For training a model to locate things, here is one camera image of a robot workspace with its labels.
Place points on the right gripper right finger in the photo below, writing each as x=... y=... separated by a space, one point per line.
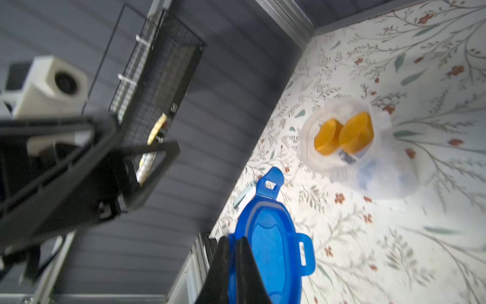
x=249 y=285

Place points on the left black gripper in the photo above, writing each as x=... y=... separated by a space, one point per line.
x=61 y=174

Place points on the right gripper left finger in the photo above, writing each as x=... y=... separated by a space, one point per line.
x=215 y=288

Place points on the blue jar lid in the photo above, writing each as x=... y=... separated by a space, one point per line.
x=282 y=255

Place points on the blue-lid clear jar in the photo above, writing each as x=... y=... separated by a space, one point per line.
x=382 y=171

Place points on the black wire wall basket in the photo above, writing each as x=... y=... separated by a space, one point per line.
x=158 y=73

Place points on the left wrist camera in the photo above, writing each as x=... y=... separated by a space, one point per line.
x=45 y=86

